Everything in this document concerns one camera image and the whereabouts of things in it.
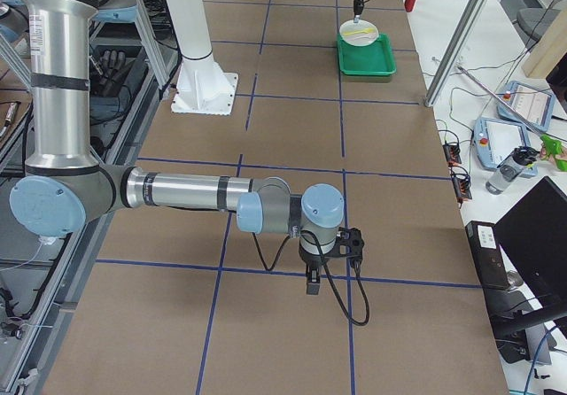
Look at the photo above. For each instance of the black box device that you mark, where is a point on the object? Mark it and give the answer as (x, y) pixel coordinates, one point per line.
(486, 253)

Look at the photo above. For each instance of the green plastic tray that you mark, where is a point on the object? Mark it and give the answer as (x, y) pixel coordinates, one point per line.
(375, 59)

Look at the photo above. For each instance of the white round plate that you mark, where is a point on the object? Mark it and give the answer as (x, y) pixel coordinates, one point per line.
(350, 26)

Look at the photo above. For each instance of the black monitor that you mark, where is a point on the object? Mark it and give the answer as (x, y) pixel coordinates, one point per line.
(533, 235)

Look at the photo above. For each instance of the far blue teach pendant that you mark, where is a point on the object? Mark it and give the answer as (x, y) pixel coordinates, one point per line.
(534, 104)

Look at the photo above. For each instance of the near blue teach pendant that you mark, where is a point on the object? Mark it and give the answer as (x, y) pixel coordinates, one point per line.
(495, 139)

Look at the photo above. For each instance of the blue teach pendant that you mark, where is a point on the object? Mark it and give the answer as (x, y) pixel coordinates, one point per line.
(495, 139)
(534, 104)

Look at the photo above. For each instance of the metal reacher grabber tool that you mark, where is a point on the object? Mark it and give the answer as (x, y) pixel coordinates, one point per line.
(553, 147)

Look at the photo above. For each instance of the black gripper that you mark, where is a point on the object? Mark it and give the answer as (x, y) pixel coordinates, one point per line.
(310, 259)

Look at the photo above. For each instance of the yellow plastic utensil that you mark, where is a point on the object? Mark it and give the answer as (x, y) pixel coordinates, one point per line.
(368, 32)

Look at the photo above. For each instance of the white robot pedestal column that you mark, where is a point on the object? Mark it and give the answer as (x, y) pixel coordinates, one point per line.
(202, 87)

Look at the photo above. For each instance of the clear water bottle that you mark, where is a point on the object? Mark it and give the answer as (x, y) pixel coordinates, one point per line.
(510, 168)

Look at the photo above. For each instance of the aluminium frame post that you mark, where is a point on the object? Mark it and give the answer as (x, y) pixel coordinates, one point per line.
(460, 36)

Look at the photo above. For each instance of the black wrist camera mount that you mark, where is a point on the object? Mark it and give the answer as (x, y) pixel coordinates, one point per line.
(348, 244)

